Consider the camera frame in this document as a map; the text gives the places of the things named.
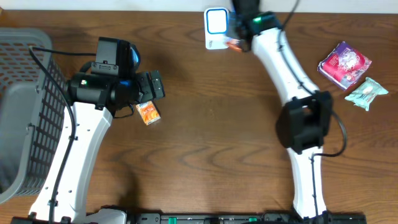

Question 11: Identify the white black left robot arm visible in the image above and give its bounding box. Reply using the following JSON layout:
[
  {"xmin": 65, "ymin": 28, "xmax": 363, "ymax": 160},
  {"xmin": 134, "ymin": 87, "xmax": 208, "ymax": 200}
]
[{"xmin": 11, "ymin": 70, "xmax": 165, "ymax": 223}]

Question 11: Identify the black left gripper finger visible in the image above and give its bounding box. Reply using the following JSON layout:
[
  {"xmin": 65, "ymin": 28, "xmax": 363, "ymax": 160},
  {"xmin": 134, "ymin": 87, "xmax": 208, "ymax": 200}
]
[
  {"xmin": 153, "ymin": 83, "xmax": 165, "ymax": 99},
  {"xmin": 150, "ymin": 70, "xmax": 162, "ymax": 86}
]

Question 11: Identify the grey plastic basket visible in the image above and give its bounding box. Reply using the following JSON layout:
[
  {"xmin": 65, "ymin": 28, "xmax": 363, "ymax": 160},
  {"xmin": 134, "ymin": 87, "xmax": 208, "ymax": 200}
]
[{"xmin": 1, "ymin": 27, "xmax": 65, "ymax": 203}]

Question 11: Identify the purple red snack packet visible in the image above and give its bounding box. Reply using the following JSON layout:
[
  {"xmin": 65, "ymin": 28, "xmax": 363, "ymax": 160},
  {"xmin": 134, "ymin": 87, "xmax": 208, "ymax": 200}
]
[{"xmin": 317, "ymin": 41, "xmax": 372, "ymax": 90}]

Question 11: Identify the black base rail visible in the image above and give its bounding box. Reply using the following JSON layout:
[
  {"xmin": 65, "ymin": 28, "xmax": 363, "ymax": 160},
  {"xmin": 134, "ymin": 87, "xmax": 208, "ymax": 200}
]
[{"xmin": 127, "ymin": 212, "xmax": 367, "ymax": 224}]

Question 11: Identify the teal snack packet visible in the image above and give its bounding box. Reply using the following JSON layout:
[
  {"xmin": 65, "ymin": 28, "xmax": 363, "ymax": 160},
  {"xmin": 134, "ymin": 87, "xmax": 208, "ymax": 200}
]
[{"xmin": 345, "ymin": 77, "xmax": 389, "ymax": 111}]

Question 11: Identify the white barcode scanner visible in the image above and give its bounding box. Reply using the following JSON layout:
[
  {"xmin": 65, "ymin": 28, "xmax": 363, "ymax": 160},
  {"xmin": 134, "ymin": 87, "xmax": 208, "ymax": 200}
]
[{"xmin": 203, "ymin": 7, "xmax": 229, "ymax": 50}]

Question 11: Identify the red chocolate bar wrapper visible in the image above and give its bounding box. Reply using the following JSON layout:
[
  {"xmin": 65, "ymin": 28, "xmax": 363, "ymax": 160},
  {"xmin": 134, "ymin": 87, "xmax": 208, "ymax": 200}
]
[{"xmin": 225, "ymin": 38, "xmax": 243, "ymax": 52}]

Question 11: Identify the small orange snack packet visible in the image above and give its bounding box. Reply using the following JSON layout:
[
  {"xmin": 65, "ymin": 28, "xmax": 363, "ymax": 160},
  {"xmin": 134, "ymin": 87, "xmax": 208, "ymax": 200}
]
[{"xmin": 136, "ymin": 101, "xmax": 161, "ymax": 126}]

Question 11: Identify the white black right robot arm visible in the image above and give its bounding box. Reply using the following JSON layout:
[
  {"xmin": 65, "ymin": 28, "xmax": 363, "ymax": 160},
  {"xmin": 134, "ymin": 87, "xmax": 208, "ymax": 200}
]
[{"xmin": 229, "ymin": 1, "xmax": 333, "ymax": 221}]

